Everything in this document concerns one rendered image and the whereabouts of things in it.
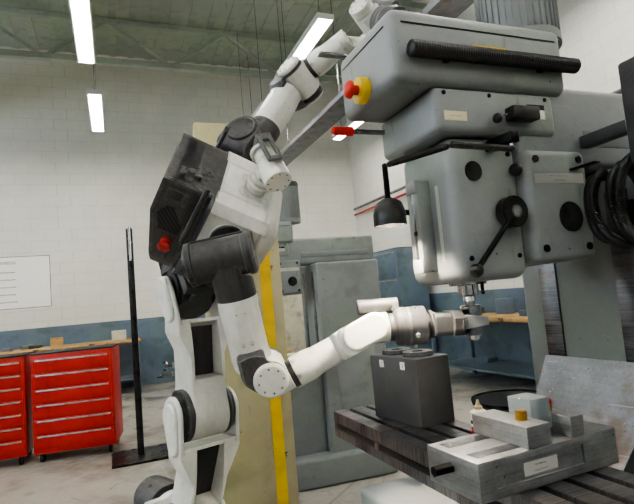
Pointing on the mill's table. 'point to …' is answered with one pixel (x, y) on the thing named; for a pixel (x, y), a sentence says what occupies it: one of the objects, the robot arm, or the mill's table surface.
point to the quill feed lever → (507, 211)
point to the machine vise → (523, 459)
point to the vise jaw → (495, 423)
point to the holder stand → (412, 386)
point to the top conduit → (491, 56)
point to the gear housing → (459, 119)
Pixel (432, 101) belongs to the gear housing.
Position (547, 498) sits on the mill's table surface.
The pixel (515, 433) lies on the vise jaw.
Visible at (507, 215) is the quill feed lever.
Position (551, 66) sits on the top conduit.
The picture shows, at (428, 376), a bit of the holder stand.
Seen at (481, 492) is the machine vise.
